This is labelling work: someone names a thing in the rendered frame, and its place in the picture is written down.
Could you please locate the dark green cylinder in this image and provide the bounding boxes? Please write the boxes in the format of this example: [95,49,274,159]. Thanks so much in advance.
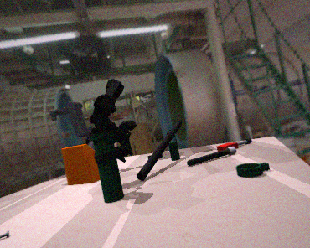
[90,132,124,203]

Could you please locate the red-handled screwdriver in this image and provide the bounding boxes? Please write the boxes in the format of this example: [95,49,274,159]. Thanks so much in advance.
[217,138,252,152]

